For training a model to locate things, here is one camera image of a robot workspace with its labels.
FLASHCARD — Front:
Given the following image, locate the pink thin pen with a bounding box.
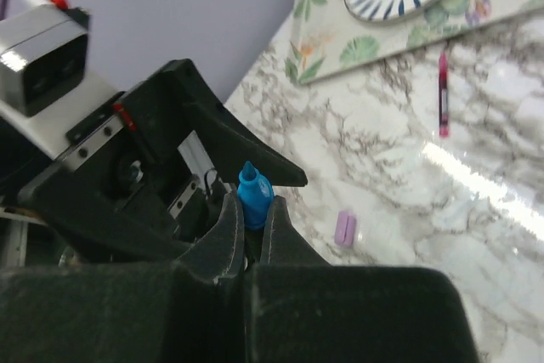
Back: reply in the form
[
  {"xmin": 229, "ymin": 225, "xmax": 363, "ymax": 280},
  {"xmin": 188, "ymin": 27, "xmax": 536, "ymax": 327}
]
[{"xmin": 439, "ymin": 53, "xmax": 449, "ymax": 138}]

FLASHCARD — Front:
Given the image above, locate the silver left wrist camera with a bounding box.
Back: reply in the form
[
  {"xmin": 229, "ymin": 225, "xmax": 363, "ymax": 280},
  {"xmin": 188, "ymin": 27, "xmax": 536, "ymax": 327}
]
[{"xmin": 1, "ymin": 0, "xmax": 118, "ymax": 159}]

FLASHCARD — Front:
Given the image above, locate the floral rectangular tray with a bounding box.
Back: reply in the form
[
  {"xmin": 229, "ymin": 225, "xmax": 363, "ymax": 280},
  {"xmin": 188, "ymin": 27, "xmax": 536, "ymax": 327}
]
[{"xmin": 285, "ymin": 0, "xmax": 543, "ymax": 85}]

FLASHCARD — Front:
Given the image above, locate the purple pen cap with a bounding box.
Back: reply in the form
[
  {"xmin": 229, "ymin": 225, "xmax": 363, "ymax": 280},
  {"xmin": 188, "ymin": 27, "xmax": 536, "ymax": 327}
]
[{"xmin": 334, "ymin": 210, "xmax": 357, "ymax": 247}]

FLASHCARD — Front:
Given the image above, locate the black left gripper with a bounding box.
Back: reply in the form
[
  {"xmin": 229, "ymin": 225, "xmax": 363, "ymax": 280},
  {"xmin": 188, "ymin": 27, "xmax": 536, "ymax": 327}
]
[{"xmin": 1, "ymin": 59, "xmax": 308, "ymax": 259}]

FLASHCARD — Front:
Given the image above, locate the blue black highlighter pen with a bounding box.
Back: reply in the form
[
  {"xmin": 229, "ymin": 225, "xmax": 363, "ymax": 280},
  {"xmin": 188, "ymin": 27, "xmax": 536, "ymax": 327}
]
[{"xmin": 237, "ymin": 161, "xmax": 275, "ymax": 230}]

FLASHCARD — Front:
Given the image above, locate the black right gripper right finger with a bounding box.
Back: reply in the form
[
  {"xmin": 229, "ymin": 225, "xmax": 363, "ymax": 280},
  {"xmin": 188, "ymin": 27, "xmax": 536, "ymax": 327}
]
[{"xmin": 245, "ymin": 197, "xmax": 479, "ymax": 362}]

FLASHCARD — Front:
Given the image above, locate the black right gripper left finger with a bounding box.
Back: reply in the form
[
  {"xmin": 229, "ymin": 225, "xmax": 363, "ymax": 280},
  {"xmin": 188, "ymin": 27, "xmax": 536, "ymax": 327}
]
[{"xmin": 1, "ymin": 193, "xmax": 245, "ymax": 362}]

